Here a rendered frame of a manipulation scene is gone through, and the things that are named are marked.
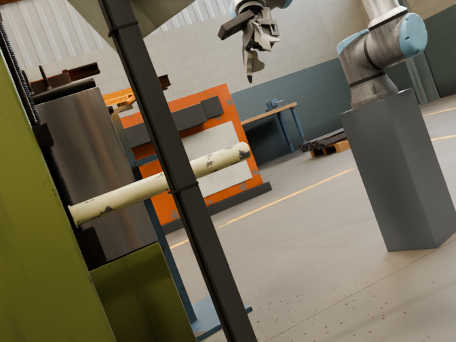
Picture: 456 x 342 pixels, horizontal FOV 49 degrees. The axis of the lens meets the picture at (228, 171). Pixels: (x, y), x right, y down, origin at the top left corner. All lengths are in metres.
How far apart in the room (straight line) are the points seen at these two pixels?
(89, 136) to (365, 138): 1.12
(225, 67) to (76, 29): 2.82
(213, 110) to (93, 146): 3.98
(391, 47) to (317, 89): 8.71
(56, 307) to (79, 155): 0.44
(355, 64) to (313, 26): 8.94
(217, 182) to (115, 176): 3.90
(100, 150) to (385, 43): 1.11
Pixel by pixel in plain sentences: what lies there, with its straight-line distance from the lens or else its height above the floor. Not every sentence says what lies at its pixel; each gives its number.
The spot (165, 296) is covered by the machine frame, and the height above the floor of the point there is 0.32.
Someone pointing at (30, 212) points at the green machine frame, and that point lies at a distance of 1.07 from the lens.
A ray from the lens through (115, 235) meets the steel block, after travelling 1.37.
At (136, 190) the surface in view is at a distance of 1.14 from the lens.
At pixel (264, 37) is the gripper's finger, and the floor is 0.87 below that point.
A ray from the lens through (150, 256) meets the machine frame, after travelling 1.38.
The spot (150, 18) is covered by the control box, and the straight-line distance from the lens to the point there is 1.06.
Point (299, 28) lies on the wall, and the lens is 10.79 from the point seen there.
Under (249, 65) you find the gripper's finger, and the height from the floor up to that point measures 0.83.
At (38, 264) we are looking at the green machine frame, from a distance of 1.08.
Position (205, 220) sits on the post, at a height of 0.53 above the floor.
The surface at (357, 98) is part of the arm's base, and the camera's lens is 2.05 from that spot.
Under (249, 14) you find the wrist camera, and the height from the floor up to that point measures 0.96.
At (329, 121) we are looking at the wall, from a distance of 10.63.
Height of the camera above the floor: 0.66
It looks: 3 degrees down
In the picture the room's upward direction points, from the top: 21 degrees counter-clockwise
